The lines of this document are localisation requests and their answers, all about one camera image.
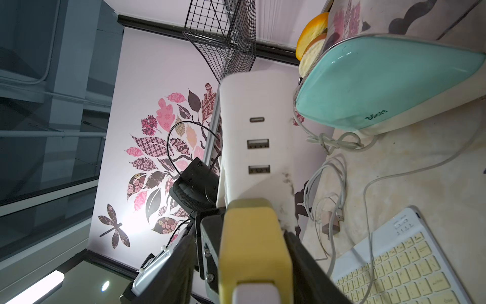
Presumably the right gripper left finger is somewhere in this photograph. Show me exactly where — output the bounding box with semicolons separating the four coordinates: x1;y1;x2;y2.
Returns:
133;234;196;303

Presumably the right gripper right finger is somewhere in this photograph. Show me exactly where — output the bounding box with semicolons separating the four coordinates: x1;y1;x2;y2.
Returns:
283;231;351;304

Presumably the yellow charger adapter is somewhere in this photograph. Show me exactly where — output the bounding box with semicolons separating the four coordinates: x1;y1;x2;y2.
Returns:
218;198;294;303

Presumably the yellow wireless keyboard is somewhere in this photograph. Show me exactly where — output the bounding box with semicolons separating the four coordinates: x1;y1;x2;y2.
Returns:
332;206;471;303

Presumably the white power strip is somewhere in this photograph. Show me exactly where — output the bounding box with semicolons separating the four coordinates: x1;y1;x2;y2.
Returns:
219;70;297;231

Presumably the pink charger adapter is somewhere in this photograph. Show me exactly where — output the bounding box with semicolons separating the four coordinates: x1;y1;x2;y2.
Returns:
321;211;340;238

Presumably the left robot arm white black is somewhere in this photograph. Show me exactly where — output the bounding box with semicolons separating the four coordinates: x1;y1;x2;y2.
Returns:
120;158;224;303

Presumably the mint green toaster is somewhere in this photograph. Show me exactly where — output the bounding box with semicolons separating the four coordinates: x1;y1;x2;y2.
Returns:
294;1;485;136

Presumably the yellow bread slice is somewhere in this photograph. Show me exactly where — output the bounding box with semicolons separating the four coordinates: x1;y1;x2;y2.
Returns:
295;12;329;61

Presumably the grey power strip cord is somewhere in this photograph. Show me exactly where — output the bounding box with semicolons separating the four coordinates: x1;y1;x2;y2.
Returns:
292;87;486;304

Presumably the black wire basket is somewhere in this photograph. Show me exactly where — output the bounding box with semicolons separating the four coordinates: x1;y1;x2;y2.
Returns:
184;0;256;82

